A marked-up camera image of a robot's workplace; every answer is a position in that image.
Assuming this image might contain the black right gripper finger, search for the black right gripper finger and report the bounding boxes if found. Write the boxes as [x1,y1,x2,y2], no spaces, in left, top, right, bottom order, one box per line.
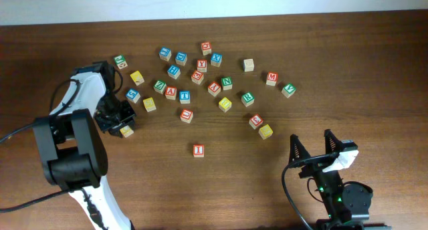
[289,134,311,165]
[324,129,344,153]

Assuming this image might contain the yellow O wooden block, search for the yellow O wooden block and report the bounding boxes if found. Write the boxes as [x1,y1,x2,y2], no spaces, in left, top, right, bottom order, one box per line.
[120,126,134,138]

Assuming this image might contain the red I wooden block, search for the red I wooden block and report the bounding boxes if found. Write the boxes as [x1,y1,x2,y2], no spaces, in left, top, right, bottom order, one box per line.
[193,144,205,157]

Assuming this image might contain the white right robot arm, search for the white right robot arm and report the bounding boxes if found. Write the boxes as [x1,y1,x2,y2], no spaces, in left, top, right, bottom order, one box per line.
[281,129,392,230]

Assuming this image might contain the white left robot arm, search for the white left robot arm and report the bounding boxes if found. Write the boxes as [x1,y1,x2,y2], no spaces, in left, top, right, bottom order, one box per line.
[33,61,136,229]

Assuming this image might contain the yellow block centre left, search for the yellow block centre left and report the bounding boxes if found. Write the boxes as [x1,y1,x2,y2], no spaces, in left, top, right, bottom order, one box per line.
[143,98,156,112]

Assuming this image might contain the yellow S wooden block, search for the yellow S wooden block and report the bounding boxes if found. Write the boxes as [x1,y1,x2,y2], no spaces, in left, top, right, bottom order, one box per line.
[258,124,274,140]

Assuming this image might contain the yellow block upper middle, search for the yellow block upper middle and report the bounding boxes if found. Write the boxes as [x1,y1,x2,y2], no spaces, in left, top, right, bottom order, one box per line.
[130,71,144,86]

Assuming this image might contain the green Z wooden block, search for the green Z wooden block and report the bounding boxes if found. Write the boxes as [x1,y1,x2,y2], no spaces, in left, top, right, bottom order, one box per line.
[153,80,167,94]

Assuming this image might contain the green J wooden block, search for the green J wooden block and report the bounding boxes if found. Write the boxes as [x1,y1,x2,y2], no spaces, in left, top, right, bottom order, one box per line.
[114,55,128,70]

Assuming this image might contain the red A wooden block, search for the red A wooden block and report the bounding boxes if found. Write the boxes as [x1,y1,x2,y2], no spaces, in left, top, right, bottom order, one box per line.
[165,86,177,100]

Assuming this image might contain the red 3 wooden block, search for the red 3 wooden block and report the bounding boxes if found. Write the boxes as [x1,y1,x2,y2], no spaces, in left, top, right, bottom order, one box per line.
[249,114,263,130]

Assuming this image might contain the red U wooden block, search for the red U wooden block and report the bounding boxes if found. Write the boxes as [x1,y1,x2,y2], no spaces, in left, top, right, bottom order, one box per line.
[180,109,194,124]

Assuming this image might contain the blue T wooden block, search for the blue T wooden block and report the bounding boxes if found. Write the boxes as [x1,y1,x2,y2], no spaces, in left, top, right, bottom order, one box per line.
[179,91,191,104]

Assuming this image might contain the green V wooden block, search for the green V wooden block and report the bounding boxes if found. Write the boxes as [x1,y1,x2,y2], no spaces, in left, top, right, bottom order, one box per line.
[282,84,296,98]

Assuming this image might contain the blue H wooden block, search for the blue H wooden block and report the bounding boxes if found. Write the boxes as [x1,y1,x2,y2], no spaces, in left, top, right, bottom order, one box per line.
[167,65,181,80]

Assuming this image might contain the green R wooden block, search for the green R wooden block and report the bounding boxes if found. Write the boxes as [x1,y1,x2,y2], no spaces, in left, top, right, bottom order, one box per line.
[241,92,255,107]

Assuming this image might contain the red M wooden block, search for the red M wooden block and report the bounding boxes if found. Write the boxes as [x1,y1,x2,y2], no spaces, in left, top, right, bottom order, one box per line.
[266,72,278,86]

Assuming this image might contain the red E wooden block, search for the red E wooden block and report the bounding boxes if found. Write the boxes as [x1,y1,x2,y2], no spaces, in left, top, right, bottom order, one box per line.
[191,70,204,85]

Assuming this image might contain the blue D wooden block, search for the blue D wooden block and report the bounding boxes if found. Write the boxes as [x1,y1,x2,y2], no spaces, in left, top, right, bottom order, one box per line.
[175,51,187,66]

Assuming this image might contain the yellow wooden block near R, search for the yellow wooden block near R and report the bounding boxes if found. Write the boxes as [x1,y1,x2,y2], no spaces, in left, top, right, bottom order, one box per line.
[218,97,232,112]

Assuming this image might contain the red Y block lower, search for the red Y block lower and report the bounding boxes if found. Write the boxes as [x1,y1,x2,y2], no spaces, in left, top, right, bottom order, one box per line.
[207,82,221,97]

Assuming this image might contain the red y block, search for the red y block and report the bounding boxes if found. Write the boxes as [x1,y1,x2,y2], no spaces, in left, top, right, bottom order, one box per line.
[207,82,221,97]
[197,60,207,72]

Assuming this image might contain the red Y block upper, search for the red Y block upper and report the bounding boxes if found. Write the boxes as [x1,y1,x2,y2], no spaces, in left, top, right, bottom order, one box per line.
[197,60,207,72]

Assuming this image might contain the green N wooden block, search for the green N wooden block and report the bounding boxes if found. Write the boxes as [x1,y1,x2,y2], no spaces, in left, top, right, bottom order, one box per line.
[221,77,233,91]

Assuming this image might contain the plain wooden block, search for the plain wooden block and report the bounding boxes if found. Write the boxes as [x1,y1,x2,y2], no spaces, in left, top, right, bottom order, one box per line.
[243,59,255,72]

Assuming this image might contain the blue X wooden block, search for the blue X wooden block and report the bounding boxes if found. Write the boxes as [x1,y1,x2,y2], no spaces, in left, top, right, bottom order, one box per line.
[211,53,223,67]

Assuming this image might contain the red C wooden block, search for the red C wooden block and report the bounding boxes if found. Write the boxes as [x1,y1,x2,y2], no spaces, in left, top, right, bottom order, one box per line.
[201,41,212,55]

